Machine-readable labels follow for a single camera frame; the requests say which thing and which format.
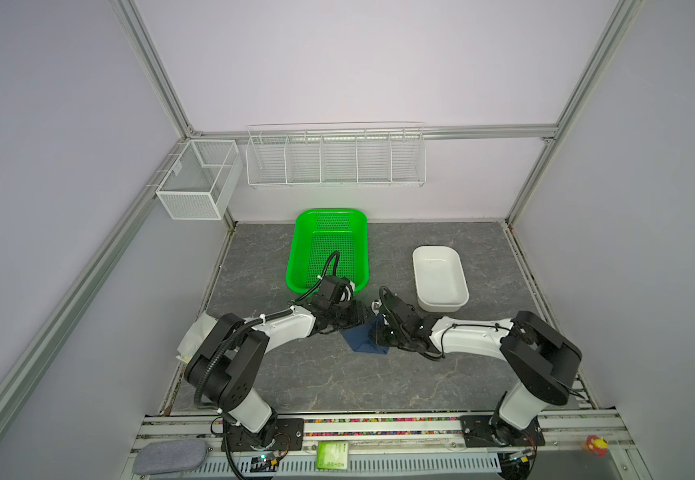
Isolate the dark blue paper napkin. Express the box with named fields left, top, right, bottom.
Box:
left=341, top=324, right=389, bottom=355

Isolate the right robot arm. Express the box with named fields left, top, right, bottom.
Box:
left=369, top=287, right=583, bottom=448

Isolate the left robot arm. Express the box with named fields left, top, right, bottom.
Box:
left=184, top=251, right=371, bottom=448

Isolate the white ceramic dish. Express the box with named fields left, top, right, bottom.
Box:
left=413, top=246, right=469, bottom=313

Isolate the green plastic basket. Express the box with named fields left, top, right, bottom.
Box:
left=286, top=209, right=369, bottom=294

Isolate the tissue pack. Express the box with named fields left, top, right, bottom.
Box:
left=177, top=312, right=218, bottom=364

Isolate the white mesh box basket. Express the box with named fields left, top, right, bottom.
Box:
left=157, top=139, right=244, bottom=221

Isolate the grey cloth pad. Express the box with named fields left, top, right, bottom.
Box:
left=133, top=439, right=209, bottom=476

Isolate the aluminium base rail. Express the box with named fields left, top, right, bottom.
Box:
left=121, top=410, right=651, bottom=479

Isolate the white wire shelf rack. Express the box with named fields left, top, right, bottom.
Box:
left=246, top=122, right=427, bottom=188

